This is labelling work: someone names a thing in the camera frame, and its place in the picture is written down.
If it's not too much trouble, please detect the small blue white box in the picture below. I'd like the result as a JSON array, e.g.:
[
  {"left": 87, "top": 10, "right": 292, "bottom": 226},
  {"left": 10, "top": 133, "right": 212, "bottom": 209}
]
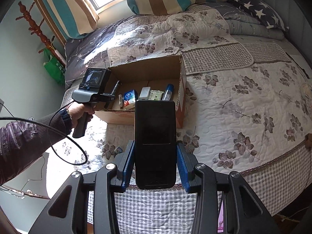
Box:
[{"left": 123, "top": 89, "right": 137, "bottom": 110}]

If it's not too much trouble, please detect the green white snack packet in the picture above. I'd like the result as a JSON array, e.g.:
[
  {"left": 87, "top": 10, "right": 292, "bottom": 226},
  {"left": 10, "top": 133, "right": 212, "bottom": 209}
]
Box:
[{"left": 148, "top": 90, "right": 164, "bottom": 101}]

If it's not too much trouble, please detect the clear tube blue cap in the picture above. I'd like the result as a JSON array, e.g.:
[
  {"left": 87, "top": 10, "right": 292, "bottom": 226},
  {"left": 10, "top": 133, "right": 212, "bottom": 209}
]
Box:
[{"left": 162, "top": 84, "right": 174, "bottom": 101}]

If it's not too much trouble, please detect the person's left forearm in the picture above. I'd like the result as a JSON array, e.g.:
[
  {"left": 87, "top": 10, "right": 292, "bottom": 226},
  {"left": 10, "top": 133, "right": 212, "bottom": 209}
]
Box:
[{"left": 1, "top": 109, "right": 72, "bottom": 184}]

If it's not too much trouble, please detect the person's left hand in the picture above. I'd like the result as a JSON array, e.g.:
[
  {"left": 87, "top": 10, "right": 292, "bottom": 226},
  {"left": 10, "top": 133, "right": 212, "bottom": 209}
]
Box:
[{"left": 66, "top": 102, "right": 95, "bottom": 128}]

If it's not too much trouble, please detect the green bag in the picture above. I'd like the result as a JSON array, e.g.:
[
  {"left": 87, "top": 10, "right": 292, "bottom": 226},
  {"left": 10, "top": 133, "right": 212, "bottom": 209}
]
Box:
[{"left": 43, "top": 48, "right": 65, "bottom": 86}]

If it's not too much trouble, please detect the grey constellation duvet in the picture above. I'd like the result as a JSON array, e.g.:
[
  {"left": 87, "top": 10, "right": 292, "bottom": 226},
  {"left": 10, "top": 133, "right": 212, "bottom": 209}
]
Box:
[{"left": 65, "top": 15, "right": 152, "bottom": 89}]

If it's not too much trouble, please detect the brown cardboard box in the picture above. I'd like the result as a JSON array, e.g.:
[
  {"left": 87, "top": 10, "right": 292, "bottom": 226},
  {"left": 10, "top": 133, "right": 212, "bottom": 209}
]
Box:
[{"left": 96, "top": 55, "right": 187, "bottom": 128}]

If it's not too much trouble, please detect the left striped curtain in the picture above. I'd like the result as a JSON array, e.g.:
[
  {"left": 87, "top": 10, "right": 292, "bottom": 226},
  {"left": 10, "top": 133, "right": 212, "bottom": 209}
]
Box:
[{"left": 34, "top": 0, "right": 99, "bottom": 44}]

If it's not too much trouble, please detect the wooden coat rack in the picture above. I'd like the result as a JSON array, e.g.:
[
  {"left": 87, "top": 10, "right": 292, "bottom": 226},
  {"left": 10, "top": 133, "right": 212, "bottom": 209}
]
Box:
[{"left": 15, "top": 1, "right": 66, "bottom": 67}]

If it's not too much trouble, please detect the floral quilted bedspread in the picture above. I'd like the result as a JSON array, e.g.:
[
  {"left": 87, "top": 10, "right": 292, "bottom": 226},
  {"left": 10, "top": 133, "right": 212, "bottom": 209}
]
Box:
[{"left": 46, "top": 38, "right": 312, "bottom": 234}]

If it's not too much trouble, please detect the folded floral quilt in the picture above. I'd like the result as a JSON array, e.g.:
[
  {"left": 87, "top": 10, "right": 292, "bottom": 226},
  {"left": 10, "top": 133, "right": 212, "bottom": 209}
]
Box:
[{"left": 107, "top": 8, "right": 254, "bottom": 75}]

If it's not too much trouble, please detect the star pattern navy pillow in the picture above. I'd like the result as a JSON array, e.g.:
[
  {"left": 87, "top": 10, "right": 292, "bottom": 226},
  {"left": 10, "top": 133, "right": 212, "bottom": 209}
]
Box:
[{"left": 227, "top": 0, "right": 289, "bottom": 32}]

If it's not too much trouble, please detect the grey padded headboard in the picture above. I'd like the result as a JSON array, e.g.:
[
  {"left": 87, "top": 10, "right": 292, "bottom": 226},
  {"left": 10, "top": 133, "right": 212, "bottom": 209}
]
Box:
[{"left": 263, "top": 0, "right": 311, "bottom": 66}]

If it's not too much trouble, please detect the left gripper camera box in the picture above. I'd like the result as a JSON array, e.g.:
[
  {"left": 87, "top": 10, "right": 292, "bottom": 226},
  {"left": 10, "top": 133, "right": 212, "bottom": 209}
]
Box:
[{"left": 78, "top": 68, "right": 111, "bottom": 94}]

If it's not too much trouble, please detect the black cable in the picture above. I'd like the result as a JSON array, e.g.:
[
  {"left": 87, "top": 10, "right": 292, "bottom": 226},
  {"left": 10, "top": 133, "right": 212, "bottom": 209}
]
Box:
[{"left": 0, "top": 102, "right": 89, "bottom": 166}]

